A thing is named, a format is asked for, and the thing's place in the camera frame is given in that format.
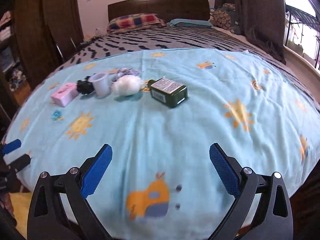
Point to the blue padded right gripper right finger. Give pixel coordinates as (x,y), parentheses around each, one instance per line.
(273,216)

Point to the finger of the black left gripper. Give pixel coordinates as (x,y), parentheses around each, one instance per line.
(20,163)

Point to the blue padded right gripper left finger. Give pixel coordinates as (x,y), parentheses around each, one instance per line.
(47,218)

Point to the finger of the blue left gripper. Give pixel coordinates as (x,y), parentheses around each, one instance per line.
(8,148)

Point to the pink tissue box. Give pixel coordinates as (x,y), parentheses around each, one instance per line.
(65,94)

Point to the white yarn ball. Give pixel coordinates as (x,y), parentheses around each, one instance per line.
(127,85)

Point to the person's left hand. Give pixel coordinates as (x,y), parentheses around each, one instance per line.
(6,202)

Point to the black hair scrunchie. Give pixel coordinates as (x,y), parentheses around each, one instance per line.
(84,87)

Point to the white plastic cup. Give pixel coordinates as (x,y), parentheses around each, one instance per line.
(101,84)

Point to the dark wooden wardrobe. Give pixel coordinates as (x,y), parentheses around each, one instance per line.
(47,34)

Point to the lavender fabric scrunchie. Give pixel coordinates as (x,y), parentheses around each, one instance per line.
(121,72)

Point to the light blue cartoon blanket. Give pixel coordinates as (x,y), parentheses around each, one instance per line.
(160,182)

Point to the dark green glass bottle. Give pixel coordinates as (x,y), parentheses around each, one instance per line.
(168,92)

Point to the red blue plaid pillow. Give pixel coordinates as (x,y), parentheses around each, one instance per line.
(134,22)

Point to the black zigzag patterned bedspread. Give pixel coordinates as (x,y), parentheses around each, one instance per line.
(177,37)

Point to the brown patterned cushion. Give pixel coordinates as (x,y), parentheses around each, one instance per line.
(224,17)

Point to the black metal drying rack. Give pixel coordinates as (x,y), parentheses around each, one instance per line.
(302,34)

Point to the teal flat pillow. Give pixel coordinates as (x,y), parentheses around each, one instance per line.
(180,22)

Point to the dark brown curtain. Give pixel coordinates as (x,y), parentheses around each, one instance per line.
(262,22)

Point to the dark wooden headboard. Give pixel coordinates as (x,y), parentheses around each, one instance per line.
(164,9)

